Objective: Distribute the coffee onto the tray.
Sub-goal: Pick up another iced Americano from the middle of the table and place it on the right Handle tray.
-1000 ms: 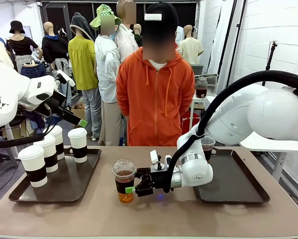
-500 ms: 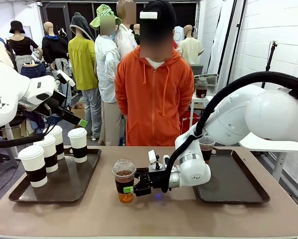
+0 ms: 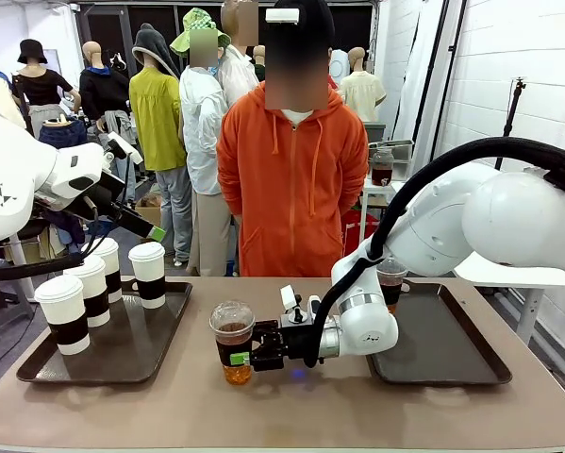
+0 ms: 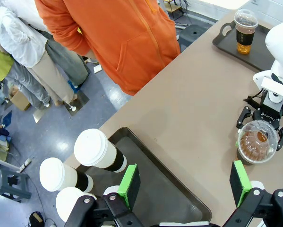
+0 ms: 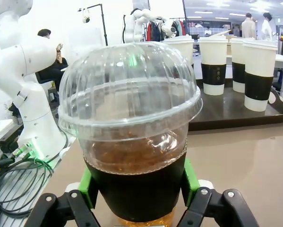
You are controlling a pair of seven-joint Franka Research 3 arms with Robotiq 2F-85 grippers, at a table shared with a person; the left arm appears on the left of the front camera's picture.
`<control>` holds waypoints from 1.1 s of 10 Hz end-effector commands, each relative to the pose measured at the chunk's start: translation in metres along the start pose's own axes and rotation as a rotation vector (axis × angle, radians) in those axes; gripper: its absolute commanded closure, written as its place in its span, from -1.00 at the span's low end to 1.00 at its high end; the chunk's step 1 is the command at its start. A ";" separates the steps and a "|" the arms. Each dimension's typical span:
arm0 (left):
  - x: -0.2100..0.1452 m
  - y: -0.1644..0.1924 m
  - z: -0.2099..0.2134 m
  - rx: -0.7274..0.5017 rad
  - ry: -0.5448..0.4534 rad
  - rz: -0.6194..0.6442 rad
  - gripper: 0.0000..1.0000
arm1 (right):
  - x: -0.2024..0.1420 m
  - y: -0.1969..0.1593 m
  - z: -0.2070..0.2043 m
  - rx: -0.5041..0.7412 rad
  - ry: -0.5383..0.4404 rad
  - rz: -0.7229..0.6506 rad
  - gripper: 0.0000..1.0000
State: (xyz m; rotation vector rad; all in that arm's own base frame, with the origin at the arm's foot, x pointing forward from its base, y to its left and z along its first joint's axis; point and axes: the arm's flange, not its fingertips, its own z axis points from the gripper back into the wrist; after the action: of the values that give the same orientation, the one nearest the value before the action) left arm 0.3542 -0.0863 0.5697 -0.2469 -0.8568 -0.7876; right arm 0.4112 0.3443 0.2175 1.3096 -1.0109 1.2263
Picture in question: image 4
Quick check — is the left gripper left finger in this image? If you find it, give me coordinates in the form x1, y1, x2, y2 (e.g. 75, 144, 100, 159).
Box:
63, 164, 144, 227

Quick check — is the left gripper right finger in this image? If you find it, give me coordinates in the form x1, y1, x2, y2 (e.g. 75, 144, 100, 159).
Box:
223, 160, 283, 227

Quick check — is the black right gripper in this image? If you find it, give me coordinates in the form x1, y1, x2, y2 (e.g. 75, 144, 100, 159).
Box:
235, 96, 283, 152

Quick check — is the clear iced tea cup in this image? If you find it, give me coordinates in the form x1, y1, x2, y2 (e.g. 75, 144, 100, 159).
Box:
234, 9, 259, 55
235, 119, 280, 166

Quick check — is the white lidded coffee cup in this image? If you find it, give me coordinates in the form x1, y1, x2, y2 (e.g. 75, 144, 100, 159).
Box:
73, 128, 128, 173
55, 187, 97, 223
39, 157, 94, 193

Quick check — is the dark brown serving tray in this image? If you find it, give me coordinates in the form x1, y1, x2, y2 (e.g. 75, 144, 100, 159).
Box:
212, 20, 278, 72
76, 127, 213, 227

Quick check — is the white power strip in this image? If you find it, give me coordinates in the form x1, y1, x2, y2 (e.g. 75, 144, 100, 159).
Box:
17, 157, 34, 173

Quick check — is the gray plastic stool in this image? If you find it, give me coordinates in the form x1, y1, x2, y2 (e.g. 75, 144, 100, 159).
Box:
0, 168, 32, 203
179, 24, 212, 52

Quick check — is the brown cardboard box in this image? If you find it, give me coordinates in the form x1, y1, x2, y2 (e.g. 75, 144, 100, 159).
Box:
9, 91, 31, 112

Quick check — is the tall mannequin in white shirt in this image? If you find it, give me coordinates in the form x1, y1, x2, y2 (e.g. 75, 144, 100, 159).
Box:
0, 0, 90, 88

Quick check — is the person in orange hoodie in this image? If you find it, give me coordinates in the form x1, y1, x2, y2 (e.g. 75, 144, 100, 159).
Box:
34, 0, 181, 96

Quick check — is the mannequin in white coat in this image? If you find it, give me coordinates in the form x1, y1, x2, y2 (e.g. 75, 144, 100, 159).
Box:
0, 6, 78, 107

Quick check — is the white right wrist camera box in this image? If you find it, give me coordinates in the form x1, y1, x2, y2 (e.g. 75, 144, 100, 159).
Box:
260, 77, 283, 100

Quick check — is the metal mannequin base plate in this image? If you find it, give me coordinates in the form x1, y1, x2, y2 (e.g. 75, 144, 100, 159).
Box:
64, 91, 90, 117
32, 105, 52, 124

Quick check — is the black frame wooden shelf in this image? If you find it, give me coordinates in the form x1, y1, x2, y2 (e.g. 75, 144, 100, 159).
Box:
163, 0, 192, 22

